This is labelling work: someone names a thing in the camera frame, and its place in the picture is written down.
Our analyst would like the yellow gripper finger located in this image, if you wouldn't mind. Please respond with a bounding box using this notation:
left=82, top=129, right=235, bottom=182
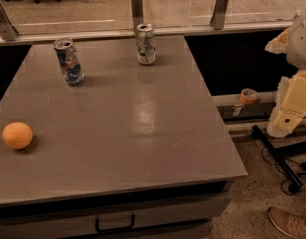
left=267, top=69, right=306, bottom=138

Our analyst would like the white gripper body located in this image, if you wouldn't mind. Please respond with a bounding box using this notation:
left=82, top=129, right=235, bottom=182
left=265, top=28, right=290, bottom=54

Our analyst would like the silver green 7up can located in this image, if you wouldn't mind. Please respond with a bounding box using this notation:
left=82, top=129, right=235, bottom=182
left=135, top=23, right=156, bottom=65

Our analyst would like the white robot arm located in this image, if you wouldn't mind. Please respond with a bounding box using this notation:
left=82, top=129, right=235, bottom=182
left=265, top=8, right=306, bottom=138

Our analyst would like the blue silver soda can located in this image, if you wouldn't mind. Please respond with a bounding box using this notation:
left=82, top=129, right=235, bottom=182
left=53, top=38, right=84, bottom=86

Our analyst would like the orange tape roll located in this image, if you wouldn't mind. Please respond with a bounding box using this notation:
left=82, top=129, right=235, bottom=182
left=240, top=88, right=259, bottom=104

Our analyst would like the black stand leg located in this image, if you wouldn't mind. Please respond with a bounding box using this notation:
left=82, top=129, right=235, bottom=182
left=252, top=125, right=303, bottom=195

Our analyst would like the brown shoe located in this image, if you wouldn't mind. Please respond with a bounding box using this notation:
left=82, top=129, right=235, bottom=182
left=268, top=207, right=306, bottom=239

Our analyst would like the grey drawer front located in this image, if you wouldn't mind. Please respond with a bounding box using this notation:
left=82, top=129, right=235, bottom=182
left=0, top=192, right=231, bottom=239

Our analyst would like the orange fruit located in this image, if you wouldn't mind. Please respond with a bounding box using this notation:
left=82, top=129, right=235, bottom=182
left=2, top=122, right=33, bottom=150

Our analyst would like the right metal bracket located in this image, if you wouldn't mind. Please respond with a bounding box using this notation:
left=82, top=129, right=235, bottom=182
left=210, top=0, right=229, bottom=30

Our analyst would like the metal bracket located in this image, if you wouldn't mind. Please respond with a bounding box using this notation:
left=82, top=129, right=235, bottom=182
left=0, top=3, right=18, bottom=41
left=210, top=0, right=229, bottom=30
left=131, top=0, right=144, bottom=30

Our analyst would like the black floor cable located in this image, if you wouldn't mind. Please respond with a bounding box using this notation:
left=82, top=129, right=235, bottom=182
left=260, top=144, right=306, bottom=197

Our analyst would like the middle metal bracket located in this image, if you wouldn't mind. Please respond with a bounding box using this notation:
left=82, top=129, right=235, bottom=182
left=131, top=0, right=144, bottom=30

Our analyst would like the grey metal rail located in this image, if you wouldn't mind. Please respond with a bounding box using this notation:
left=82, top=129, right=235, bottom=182
left=0, top=21, right=293, bottom=46

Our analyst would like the black drawer handle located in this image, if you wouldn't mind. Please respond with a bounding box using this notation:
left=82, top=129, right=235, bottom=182
left=94, top=214, right=135, bottom=235

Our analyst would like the left metal bracket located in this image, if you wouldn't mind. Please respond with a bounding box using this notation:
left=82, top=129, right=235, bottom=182
left=0, top=3, right=18, bottom=41

